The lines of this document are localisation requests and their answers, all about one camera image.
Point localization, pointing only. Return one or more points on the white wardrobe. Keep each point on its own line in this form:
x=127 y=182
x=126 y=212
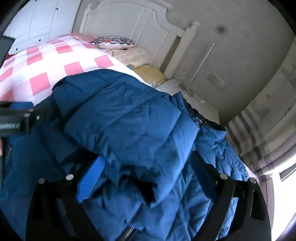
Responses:
x=41 y=21

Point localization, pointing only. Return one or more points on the window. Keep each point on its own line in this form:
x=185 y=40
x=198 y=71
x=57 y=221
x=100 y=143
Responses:
x=283 y=200

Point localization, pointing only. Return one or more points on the white wooden headboard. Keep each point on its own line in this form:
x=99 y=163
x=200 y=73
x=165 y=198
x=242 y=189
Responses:
x=144 y=22

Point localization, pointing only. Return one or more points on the yellow pillow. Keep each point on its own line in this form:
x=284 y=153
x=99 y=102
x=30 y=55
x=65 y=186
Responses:
x=150 y=74

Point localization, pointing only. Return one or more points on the white nightstand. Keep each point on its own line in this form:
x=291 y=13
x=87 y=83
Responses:
x=203 y=107

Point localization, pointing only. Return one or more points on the blue puffer jacket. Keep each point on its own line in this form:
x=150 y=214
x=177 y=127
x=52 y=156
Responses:
x=152 y=187

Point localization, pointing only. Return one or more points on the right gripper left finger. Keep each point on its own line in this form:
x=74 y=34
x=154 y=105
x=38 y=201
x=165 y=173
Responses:
x=55 y=211

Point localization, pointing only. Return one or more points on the striped curtain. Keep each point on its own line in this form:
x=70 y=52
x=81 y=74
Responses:
x=263 y=134

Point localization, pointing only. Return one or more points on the patterned round cushion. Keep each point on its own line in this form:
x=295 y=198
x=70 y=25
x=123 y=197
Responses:
x=113 y=43

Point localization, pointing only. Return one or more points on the cream fluffy pillow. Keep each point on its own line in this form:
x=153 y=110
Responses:
x=132 y=58

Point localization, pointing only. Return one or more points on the wall power socket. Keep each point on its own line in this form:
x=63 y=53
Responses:
x=216 y=81

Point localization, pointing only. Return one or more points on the pink white checkered quilt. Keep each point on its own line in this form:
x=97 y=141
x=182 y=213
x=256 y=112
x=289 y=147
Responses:
x=30 y=75

